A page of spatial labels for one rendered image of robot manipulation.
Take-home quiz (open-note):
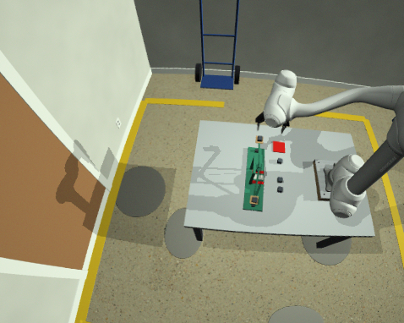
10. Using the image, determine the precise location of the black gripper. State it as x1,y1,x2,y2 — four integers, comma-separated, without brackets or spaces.
255,111,290,134

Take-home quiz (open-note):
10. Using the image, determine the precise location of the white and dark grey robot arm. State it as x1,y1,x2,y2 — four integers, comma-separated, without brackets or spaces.
264,70,404,218

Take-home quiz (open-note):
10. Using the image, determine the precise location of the flat red square plate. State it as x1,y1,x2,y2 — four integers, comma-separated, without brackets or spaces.
273,141,285,153

